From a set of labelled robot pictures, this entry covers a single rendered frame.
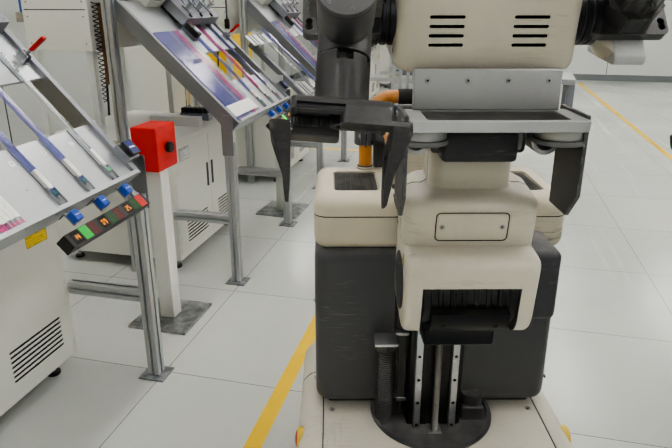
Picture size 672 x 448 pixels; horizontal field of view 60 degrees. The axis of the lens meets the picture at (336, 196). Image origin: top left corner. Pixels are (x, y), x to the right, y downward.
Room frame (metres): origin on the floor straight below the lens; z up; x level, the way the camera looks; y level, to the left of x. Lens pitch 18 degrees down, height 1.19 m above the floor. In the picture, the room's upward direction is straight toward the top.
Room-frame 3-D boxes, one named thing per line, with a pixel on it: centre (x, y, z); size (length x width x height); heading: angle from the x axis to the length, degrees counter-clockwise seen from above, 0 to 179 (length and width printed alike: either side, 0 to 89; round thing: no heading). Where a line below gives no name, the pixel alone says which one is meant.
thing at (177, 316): (2.07, 0.66, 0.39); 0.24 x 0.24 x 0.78; 77
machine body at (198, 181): (2.88, 0.95, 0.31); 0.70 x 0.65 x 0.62; 167
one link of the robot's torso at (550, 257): (0.99, -0.29, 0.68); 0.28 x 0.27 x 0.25; 91
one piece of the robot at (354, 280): (1.25, -0.22, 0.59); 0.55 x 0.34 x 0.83; 91
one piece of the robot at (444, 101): (0.86, -0.23, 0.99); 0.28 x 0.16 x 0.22; 91
